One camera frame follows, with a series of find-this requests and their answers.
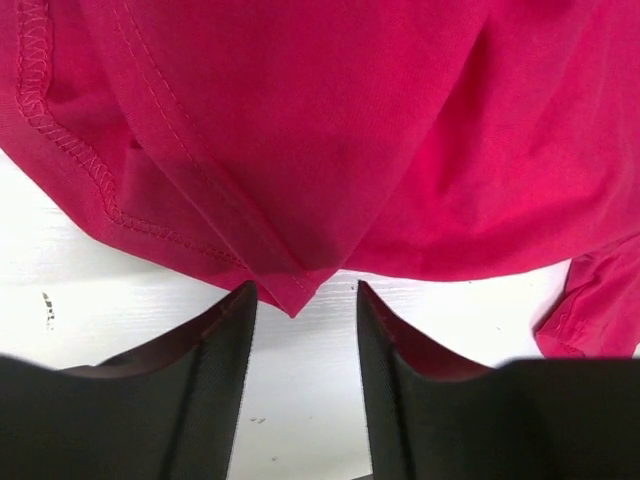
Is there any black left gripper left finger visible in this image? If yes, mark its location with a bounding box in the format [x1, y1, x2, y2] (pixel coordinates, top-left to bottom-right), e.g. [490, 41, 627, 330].
[1, 282, 257, 479]

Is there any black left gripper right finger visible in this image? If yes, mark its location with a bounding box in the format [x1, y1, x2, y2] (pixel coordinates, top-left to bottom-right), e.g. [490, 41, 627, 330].
[357, 282, 639, 479]

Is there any magenta t shirt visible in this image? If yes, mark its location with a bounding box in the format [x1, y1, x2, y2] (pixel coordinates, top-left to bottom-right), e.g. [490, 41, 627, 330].
[1, 1, 639, 357]

